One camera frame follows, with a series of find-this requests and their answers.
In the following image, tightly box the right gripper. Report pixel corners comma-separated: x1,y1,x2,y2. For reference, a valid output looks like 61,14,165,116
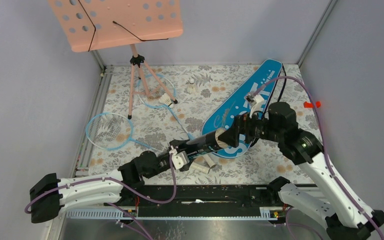
217,107,283,148

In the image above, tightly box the black shuttlecock tube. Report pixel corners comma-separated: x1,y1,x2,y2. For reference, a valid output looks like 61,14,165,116
178,127,229,158

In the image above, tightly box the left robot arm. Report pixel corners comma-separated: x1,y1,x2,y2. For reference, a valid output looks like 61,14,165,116
24,140,193,224

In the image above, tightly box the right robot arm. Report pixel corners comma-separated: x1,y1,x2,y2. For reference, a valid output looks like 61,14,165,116
217,90,384,240

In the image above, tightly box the blue racket cover bag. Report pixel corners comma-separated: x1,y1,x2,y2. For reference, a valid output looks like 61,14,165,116
201,59,283,159

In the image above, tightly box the shuttlecock on racket head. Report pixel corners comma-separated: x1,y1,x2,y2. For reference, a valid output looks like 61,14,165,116
158,93,174,109

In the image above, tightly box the shuttlecock upright back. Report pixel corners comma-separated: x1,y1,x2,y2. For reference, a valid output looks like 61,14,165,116
186,79,197,95

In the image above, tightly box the blue racket near stand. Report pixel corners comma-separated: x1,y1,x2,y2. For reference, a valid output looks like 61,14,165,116
135,73,218,169

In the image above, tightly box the blue racket left side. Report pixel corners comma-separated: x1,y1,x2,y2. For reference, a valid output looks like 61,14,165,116
85,112,211,175

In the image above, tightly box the pink music stand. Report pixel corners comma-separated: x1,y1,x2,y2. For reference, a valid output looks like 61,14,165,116
48,0,184,119

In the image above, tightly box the black front rail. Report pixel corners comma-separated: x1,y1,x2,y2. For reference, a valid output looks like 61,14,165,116
115,185,288,219

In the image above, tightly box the red clip on wall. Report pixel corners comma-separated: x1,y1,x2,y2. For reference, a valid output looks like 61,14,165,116
303,101,321,109

